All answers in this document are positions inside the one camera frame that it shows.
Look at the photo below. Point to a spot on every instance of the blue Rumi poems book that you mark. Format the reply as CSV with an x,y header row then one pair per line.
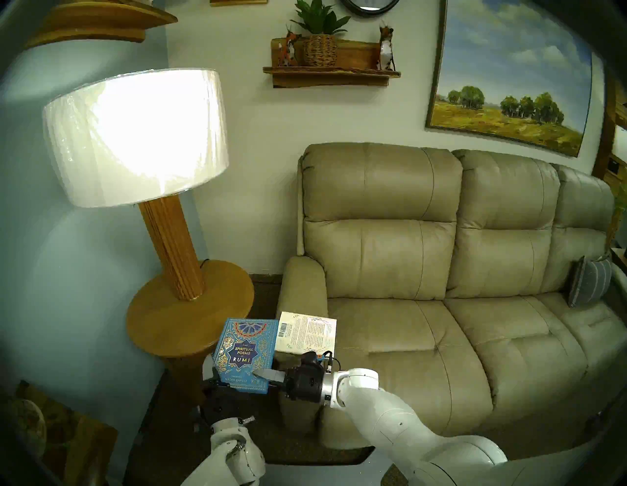
x,y
245,350

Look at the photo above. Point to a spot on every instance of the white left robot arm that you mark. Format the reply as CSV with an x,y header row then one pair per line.
x,y
230,455

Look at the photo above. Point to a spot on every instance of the green plant in wicker pot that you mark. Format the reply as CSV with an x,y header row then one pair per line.
x,y
321,49

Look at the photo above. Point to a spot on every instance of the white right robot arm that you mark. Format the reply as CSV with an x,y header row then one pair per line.
x,y
392,426

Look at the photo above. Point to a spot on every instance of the round wooden side table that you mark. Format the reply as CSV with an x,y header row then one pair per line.
x,y
171,328

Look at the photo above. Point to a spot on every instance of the wood slice decorative ball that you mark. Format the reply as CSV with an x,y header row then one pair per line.
x,y
27,424

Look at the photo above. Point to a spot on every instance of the framed landscape painting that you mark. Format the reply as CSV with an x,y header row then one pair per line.
x,y
509,63

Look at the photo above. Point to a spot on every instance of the beige leather sofa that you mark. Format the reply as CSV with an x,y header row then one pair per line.
x,y
416,255

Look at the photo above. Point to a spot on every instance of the wooden corner shelf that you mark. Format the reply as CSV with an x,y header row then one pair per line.
x,y
98,22

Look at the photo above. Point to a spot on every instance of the wooden crate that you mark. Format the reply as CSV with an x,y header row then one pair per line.
x,y
83,441

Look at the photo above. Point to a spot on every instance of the round dark wall clock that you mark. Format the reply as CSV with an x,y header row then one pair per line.
x,y
370,6

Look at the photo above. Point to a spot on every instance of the grey striped cushion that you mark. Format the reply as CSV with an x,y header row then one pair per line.
x,y
590,281

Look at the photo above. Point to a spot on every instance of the orange fox figurine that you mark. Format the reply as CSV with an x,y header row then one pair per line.
x,y
387,49
289,49

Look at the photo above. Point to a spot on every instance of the cream hardcover book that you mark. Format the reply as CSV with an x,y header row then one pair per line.
x,y
306,333

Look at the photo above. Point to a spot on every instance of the small wooden wall shelf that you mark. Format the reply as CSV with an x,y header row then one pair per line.
x,y
237,2

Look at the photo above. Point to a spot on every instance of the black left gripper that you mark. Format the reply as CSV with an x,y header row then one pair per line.
x,y
223,404

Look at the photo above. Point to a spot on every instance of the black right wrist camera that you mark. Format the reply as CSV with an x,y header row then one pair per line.
x,y
311,360

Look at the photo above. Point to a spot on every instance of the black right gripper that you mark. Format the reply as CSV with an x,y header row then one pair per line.
x,y
306,384

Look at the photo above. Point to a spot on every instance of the wooden door frame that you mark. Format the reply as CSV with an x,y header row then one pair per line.
x,y
605,137

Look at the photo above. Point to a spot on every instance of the wooden lamp with white shade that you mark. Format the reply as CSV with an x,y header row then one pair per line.
x,y
137,137

